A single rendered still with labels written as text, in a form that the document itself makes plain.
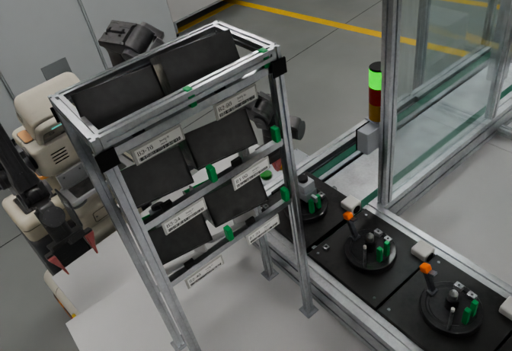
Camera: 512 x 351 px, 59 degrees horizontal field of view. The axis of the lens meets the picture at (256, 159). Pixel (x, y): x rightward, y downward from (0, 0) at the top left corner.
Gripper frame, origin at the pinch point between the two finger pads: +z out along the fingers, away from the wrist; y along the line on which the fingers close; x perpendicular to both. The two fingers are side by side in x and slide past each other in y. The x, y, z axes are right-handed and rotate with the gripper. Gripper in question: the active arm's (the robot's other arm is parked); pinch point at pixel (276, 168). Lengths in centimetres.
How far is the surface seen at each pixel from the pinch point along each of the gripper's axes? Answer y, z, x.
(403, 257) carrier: 4.4, 8.2, -45.2
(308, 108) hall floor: 137, 107, 133
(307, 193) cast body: -1.2, 0.3, -15.0
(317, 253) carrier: -10.6, 8.5, -27.7
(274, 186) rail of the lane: 0.8, 10.8, 3.8
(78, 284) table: -66, 21, 26
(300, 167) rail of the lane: 12.9, 10.5, 3.6
